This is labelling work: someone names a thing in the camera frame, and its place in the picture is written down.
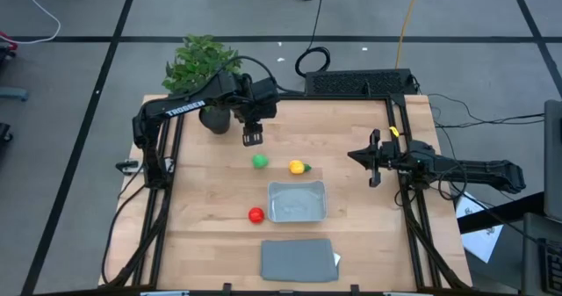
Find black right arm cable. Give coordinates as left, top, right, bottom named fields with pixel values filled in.
left=393, top=155, right=469, bottom=208

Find black plant pot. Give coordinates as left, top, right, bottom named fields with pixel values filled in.
left=198, top=105, right=233, bottom=135

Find grey desk foot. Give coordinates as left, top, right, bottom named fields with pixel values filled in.
left=0, top=87, right=30, bottom=103

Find black aluminium table frame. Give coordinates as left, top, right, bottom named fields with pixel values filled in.
left=99, top=92, right=473, bottom=291

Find yellow toy produce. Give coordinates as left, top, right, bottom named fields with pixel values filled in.
left=288, top=159, right=313, bottom=176

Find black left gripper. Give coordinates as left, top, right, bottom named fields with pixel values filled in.
left=236, top=105, right=277, bottom=147

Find red toy tomato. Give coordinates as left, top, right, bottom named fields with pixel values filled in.
left=248, top=206, right=266, bottom=225

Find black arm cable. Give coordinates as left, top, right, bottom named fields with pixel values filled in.
left=393, top=155, right=469, bottom=208
left=217, top=54, right=285, bottom=96

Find grey tupperware container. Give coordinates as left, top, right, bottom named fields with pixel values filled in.
left=266, top=180, right=328, bottom=224

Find yellow floor cable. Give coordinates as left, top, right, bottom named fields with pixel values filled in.
left=394, top=0, right=423, bottom=70

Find white floor cable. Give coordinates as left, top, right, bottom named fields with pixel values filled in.
left=0, top=0, right=61, bottom=46

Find white printed paper sheet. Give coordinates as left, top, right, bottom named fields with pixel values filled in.
left=456, top=191, right=504, bottom=264

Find black perforated computer box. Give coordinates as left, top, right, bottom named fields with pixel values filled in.
left=304, top=69, right=418, bottom=97

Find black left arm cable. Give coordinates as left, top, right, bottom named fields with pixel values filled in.
left=217, top=54, right=285, bottom=96

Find green artificial plant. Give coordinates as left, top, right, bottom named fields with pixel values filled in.
left=161, top=33, right=243, bottom=108

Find black coiled floor cable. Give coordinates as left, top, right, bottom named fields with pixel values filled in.
left=275, top=0, right=332, bottom=78

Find grey equipment cabinet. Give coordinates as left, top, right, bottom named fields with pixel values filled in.
left=521, top=98, right=562, bottom=296

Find grey cloth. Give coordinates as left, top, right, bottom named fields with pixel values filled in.
left=260, top=238, right=340, bottom=284

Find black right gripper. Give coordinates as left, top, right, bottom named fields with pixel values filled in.
left=347, top=128, right=412, bottom=188

